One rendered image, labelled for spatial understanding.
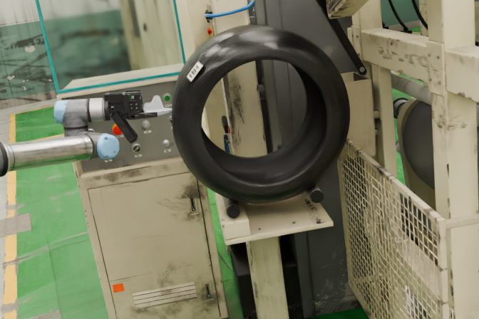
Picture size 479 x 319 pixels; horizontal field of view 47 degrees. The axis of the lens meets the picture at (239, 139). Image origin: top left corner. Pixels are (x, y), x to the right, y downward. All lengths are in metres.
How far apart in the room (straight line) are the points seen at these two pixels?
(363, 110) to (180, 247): 1.05
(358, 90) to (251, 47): 0.58
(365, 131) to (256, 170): 0.44
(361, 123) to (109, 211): 1.15
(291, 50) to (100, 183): 1.15
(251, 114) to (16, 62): 8.72
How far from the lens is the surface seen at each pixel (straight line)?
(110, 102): 1.81
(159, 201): 2.50
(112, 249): 2.61
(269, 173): 2.05
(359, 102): 2.13
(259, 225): 1.94
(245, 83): 2.09
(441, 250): 1.48
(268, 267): 2.36
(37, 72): 10.64
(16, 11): 10.66
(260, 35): 1.71
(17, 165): 1.58
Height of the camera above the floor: 1.62
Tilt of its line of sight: 16 degrees down
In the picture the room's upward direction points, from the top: 8 degrees counter-clockwise
